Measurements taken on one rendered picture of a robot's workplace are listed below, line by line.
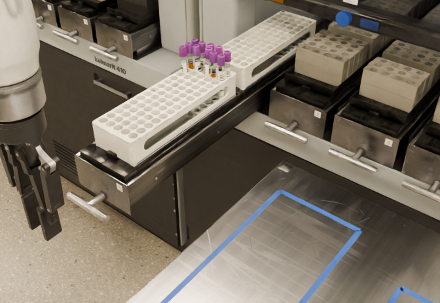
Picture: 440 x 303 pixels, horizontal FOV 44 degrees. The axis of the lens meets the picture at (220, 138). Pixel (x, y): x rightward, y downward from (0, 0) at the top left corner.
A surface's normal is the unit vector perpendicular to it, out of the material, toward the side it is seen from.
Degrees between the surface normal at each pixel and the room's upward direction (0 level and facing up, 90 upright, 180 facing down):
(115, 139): 90
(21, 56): 96
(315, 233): 0
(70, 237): 0
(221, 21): 90
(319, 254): 0
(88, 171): 90
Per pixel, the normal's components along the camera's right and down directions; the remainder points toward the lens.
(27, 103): 0.72, 0.41
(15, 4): 0.87, 0.18
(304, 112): -0.62, 0.47
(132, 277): 0.00, -0.80
